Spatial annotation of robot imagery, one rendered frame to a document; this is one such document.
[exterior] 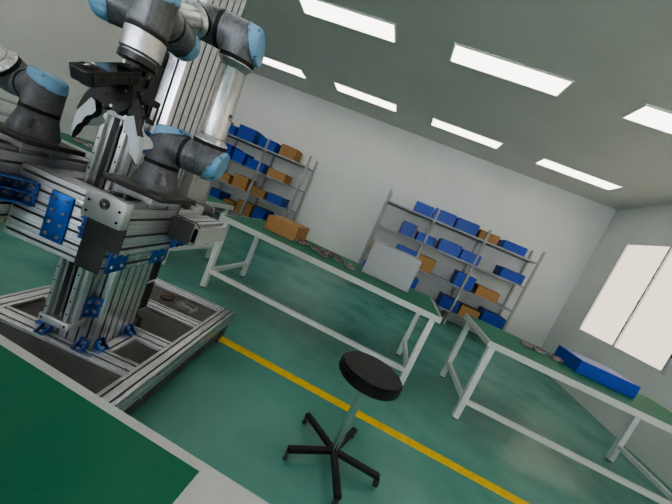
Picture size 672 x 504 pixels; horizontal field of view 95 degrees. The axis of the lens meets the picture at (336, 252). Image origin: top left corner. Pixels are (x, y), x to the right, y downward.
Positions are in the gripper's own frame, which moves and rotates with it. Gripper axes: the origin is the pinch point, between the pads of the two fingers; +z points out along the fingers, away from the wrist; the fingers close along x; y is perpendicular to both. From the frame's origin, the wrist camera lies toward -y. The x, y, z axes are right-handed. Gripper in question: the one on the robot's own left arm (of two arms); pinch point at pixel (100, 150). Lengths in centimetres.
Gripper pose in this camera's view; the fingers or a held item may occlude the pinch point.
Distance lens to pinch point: 81.0
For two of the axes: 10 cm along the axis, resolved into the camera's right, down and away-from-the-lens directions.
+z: -4.0, 9.1, 1.3
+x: -9.2, -4.0, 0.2
